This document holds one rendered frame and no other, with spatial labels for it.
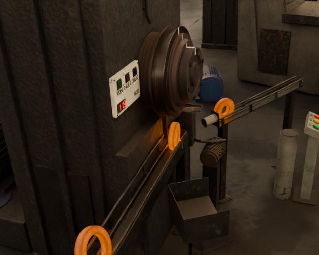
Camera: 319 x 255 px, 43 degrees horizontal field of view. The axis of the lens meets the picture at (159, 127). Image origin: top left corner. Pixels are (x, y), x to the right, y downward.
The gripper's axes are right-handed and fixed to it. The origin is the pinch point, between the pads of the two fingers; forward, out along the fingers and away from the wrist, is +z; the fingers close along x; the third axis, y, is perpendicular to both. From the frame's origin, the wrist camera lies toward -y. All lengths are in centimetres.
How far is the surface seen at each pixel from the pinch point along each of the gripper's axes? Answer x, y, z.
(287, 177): -3, 1, 53
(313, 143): 1.8, 5.1, 23.2
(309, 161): 1.5, 8.8, 36.8
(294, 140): -1.4, -7.0, 25.2
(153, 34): -61, -103, -30
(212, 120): -24, -61, 23
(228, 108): -10, -55, 19
